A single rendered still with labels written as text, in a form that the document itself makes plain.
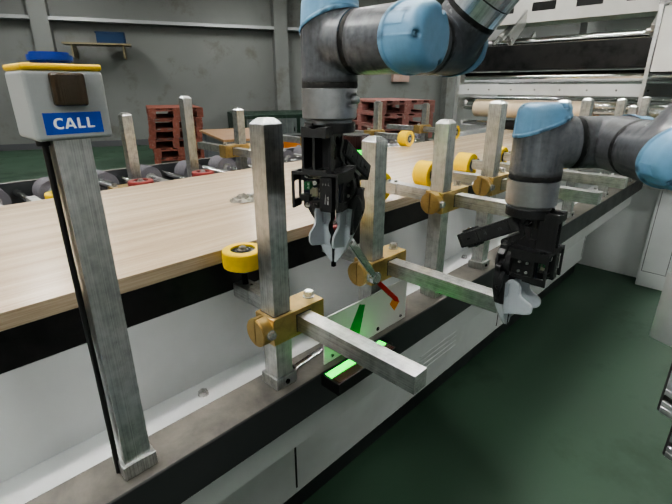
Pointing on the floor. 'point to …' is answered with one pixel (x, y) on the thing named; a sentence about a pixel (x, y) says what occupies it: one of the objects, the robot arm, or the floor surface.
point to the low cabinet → (292, 119)
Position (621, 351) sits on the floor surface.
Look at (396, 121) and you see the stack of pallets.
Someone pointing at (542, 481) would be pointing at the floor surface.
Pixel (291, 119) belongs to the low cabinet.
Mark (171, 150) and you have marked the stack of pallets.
